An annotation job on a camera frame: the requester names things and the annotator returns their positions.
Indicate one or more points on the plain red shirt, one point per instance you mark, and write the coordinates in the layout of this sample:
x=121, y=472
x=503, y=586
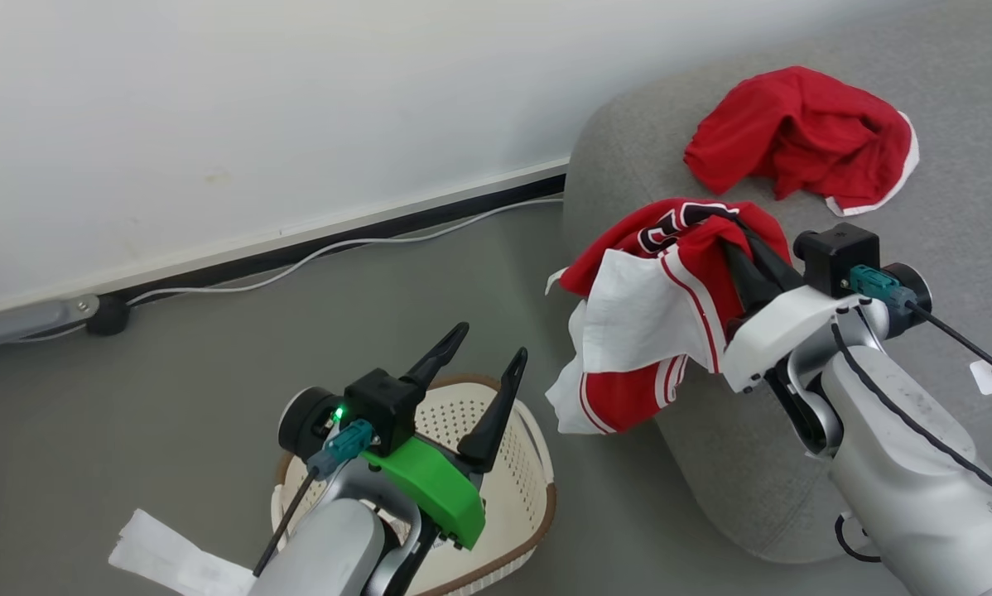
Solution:
x=794, y=132

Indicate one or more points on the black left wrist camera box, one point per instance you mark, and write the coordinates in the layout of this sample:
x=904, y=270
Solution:
x=384, y=401

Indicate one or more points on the white perforated laundry basket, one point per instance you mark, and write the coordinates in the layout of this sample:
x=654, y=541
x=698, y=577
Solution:
x=522, y=497

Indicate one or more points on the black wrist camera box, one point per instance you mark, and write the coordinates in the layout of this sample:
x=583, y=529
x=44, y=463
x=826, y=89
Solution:
x=835, y=252
x=384, y=401

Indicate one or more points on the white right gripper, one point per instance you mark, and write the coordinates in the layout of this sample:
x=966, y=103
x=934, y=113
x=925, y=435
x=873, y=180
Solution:
x=782, y=323

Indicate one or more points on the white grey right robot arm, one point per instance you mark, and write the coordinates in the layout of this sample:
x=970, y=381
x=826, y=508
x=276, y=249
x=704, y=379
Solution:
x=902, y=463

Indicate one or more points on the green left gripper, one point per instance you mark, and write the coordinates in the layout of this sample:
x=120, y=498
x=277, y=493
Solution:
x=438, y=492

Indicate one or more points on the black round foot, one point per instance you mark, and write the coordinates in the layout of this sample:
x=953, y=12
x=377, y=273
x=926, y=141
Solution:
x=108, y=316

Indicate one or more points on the grey metal base leg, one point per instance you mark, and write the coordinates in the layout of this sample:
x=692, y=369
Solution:
x=24, y=324

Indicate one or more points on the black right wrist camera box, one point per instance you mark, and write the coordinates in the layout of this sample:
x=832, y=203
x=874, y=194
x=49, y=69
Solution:
x=835, y=252

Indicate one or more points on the red and white jersey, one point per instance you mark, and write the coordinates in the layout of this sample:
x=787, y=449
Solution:
x=653, y=306

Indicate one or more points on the grey fabric sofa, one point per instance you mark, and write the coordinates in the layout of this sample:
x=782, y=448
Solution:
x=960, y=248

